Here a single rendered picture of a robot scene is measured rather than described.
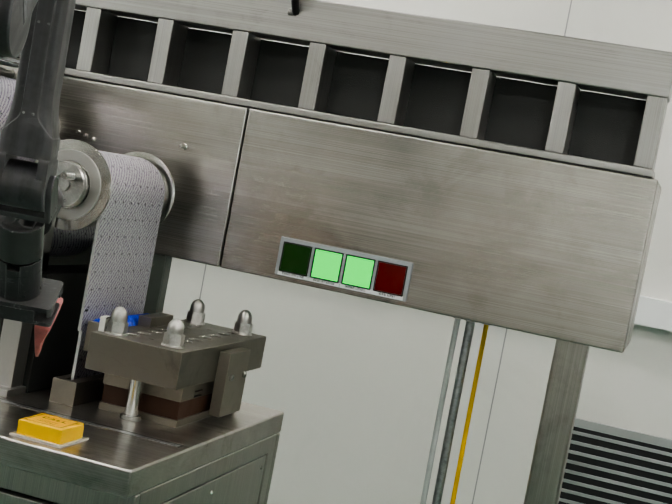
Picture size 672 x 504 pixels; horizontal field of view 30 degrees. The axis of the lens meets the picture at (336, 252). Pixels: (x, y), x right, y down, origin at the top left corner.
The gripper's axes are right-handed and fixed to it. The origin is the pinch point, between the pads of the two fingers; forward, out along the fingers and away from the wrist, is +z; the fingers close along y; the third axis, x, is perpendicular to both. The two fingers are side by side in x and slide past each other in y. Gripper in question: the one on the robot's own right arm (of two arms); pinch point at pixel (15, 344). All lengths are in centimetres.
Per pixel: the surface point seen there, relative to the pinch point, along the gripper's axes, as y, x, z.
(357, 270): -45, -59, 17
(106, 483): -14.3, 4.3, 17.4
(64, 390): -1.1, -26.8, 29.4
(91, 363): -5.1, -26.7, 22.8
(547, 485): -87, -46, 48
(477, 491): -114, -211, 201
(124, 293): -6, -48, 23
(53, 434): -5.2, -2.5, 16.6
